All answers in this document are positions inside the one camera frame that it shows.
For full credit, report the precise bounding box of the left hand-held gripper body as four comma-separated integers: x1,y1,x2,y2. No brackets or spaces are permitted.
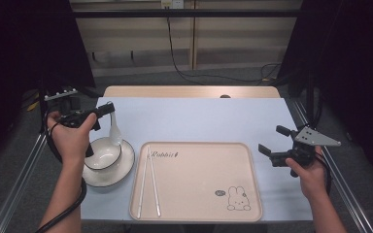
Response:
44,87,102,158

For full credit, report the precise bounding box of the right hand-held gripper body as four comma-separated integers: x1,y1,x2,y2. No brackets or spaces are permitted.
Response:
269,125,342,179

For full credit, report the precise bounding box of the white ceramic spoon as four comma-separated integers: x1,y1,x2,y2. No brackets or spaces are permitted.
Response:
108,111,124,147

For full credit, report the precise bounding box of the white bowl with dark rim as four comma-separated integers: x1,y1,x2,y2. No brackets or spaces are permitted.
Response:
84,136,123,172

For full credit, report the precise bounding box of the white plate with dark rim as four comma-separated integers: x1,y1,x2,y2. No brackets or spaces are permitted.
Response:
82,137,136,188

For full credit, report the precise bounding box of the beige plastic tray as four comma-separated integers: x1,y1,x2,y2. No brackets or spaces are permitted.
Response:
128,141,264,223

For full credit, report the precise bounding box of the person's left hand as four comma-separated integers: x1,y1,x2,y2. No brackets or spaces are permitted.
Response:
47,111,99,165

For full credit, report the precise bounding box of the person's right hand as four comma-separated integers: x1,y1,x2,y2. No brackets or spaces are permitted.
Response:
285,145,328,200

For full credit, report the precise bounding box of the black metal stand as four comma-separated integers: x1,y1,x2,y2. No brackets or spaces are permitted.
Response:
38,77,51,134
305,71,316,128

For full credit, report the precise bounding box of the pale blue table mat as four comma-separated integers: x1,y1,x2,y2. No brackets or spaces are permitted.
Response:
80,96,315,222

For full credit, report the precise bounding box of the white chopstick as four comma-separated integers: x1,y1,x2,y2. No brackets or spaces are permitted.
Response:
147,146,162,217
136,145,151,219

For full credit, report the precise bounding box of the dark curtain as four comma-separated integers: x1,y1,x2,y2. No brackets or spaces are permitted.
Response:
0,0,95,176
276,0,373,185

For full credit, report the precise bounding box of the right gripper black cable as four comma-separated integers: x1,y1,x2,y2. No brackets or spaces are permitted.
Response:
314,150,334,197

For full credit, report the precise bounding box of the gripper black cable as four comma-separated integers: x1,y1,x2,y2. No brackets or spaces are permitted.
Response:
314,150,334,197
34,110,88,233

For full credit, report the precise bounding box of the aluminium floor rail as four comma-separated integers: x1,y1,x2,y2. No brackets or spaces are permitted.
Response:
292,100,373,233
0,132,47,233

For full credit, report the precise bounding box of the thin black floor cable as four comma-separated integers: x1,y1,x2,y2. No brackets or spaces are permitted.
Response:
165,16,283,85

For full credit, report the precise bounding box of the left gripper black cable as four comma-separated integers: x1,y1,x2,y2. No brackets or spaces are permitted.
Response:
34,110,88,233

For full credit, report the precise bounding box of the wooden wall post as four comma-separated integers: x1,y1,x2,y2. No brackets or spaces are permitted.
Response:
188,0,198,71

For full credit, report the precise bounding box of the black horizontal frame bar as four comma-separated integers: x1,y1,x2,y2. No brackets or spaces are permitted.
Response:
72,9,302,18

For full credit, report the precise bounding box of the white wall socket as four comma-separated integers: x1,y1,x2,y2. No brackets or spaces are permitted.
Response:
160,0,185,9

